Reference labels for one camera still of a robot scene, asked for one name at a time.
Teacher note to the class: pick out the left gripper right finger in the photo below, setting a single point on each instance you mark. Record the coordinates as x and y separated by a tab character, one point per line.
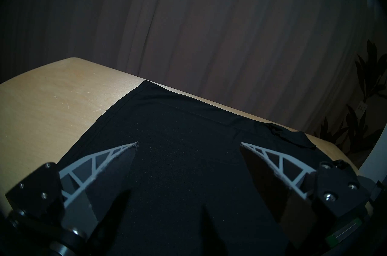
272	177

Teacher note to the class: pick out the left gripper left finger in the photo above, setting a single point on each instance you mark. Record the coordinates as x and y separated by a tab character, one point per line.
99	173

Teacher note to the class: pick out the black polo shirt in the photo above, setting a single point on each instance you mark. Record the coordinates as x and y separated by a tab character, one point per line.
187	155

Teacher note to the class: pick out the white curved arch panel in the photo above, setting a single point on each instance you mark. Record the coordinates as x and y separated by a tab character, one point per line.
375	161

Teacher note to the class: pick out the white plant tag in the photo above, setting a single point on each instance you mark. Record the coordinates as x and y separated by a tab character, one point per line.
362	106

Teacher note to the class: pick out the tall dark leafy plant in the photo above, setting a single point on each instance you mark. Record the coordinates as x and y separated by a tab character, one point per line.
369	83

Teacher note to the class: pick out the brown pleated curtain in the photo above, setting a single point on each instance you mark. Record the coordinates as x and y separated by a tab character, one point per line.
211	32

